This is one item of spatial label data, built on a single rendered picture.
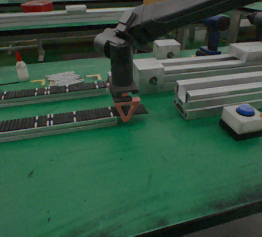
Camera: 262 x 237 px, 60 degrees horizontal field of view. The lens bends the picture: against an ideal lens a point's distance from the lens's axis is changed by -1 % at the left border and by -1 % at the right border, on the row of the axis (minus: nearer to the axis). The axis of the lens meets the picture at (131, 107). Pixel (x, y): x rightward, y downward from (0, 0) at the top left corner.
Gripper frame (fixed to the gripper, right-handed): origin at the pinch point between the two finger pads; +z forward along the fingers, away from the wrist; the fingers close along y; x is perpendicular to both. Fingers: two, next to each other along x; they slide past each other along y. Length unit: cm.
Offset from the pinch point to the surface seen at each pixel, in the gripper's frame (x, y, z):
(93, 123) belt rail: 8.8, -2.0, 1.2
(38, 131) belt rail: 23.3, -1.4, 1.9
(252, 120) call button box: -29.1, -16.8, -2.8
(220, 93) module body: -27.5, -5.0, -4.7
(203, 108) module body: -23.2, -4.4, 0.0
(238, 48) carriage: -50, 19, -9
